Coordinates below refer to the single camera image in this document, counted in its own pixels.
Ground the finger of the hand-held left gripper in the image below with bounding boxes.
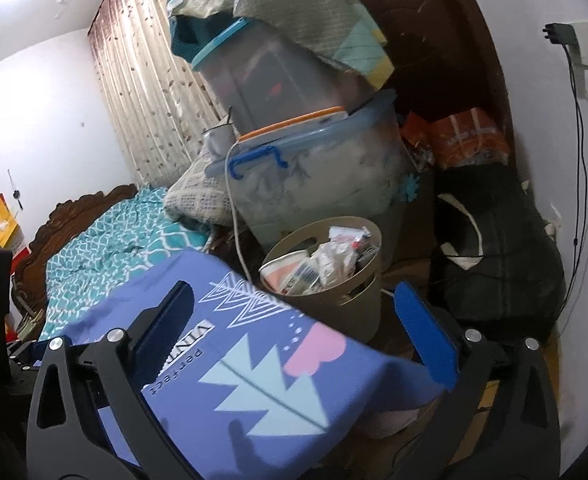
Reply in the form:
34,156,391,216
8,339,51,370

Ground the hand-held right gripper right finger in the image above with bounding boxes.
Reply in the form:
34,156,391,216
394,281,560,480

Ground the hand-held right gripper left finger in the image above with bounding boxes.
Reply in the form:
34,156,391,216
26,280,197,480

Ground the beige plastic waste bin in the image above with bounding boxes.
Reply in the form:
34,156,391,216
259,216,383,342

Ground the blue printed blanket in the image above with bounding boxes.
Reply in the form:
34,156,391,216
44,250,449,480

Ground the black tote bag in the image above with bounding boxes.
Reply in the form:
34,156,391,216
434,162,567,326

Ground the teal patterned bedspread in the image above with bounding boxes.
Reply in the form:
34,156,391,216
39,186,215,343

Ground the carved wooden headboard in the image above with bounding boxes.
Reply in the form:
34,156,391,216
11,184,140,321

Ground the patterned beige pillow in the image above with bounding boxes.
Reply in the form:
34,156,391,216
164,152,245,228

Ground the orange plastic package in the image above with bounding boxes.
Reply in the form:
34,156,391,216
401,107,512,168

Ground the beige leaf-print curtain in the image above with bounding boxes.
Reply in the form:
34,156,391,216
88,0,235,188

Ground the grey translucent storage box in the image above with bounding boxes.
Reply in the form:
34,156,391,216
191,17,379,136

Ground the dark wooden door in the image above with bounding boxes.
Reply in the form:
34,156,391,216
324,0,517,161

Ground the black power adapter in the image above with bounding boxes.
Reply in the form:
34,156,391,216
544,22,577,46

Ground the green patchwork quilt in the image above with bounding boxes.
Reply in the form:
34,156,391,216
168,0,392,88

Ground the black hanging wall ornament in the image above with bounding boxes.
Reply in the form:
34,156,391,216
6,170,25,211

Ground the white cable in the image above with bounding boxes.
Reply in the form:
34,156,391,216
226,142,255,283

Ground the clear storage box blue handle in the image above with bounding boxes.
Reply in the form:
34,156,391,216
205,89,427,248

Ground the black cable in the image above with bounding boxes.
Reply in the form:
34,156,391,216
564,42,588,248

